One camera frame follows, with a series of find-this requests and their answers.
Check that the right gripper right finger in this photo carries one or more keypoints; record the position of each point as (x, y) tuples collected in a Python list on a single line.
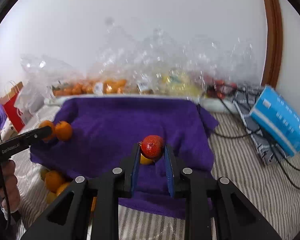
[(175, 183)]

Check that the blue tissue pack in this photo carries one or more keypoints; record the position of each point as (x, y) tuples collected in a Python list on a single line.
[(279, 119)]

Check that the striped bed quilt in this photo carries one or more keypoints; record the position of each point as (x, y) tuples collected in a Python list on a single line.
[(274, 195)]

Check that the greenish lemon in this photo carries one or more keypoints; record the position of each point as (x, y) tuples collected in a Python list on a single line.
[(51, 196), (43, 173)]

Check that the orange behind large one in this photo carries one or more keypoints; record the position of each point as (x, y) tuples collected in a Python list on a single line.
[(62, 188)]

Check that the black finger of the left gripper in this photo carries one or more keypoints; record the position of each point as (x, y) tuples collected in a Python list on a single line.
[(24, 141)]

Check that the small yellow-orange kumquat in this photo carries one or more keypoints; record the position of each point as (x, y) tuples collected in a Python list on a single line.
[(145, 161)]

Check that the purple towel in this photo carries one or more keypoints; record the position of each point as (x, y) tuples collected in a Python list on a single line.
[(105, 130)]

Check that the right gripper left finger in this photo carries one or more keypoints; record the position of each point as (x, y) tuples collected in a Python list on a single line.
[(130, 166)]

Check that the orange mandarin front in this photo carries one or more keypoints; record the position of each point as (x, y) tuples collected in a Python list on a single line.
[(63, 131)]

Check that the left hand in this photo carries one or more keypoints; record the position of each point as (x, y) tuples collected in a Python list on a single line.
[(8, 169)]

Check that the greenish lemon right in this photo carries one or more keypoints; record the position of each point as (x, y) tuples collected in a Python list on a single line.
[(51, 196)]

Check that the greenish lemon left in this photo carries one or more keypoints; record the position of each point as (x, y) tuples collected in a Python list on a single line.
[(43, 173)]

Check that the clear plastic fruit bags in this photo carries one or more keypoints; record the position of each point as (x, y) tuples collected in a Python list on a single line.
[(158, 64)]

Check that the brown wooden door frame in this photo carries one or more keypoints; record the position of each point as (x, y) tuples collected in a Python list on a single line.
[(274, 46)]

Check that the small red tomato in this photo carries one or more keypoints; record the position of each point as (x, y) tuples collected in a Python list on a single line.
[(152, 147)]

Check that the red paper shopping bag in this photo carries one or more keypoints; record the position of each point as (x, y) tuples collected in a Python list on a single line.
[(8, 101)]

